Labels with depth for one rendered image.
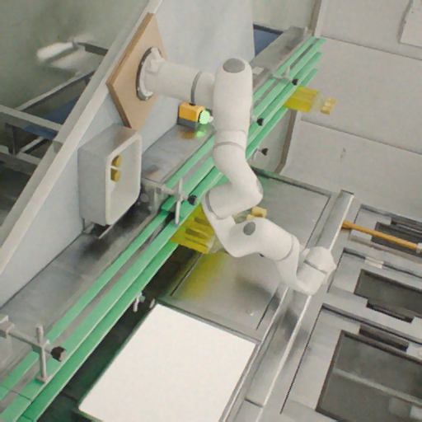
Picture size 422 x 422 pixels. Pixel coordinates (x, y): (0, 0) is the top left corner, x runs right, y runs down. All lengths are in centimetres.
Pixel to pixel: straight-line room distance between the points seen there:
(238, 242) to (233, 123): 30
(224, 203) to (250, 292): 45
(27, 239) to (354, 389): 95
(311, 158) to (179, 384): 698
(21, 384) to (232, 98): 81
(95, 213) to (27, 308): 32
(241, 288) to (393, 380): 51
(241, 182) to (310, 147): 689
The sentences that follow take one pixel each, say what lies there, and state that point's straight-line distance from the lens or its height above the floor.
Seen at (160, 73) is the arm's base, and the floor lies 83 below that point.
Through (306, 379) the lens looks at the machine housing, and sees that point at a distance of 164.
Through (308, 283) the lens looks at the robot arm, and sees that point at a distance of 160.
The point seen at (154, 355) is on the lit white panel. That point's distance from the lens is 155.
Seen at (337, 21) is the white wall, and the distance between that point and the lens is 758.
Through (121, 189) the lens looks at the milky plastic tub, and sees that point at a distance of 168.
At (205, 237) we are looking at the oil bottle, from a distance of 169.
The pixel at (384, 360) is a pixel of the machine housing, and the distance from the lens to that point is 177.
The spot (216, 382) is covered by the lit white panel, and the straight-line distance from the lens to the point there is 152.
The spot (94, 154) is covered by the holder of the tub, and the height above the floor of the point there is 80.
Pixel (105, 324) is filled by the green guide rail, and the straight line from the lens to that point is 150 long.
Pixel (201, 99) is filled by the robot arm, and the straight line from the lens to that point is 157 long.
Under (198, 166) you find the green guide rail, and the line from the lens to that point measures 181.
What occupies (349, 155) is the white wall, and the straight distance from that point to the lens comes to 815.
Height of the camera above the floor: 149
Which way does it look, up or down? 15 degrees down
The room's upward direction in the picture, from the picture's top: 109 degrees clockwise
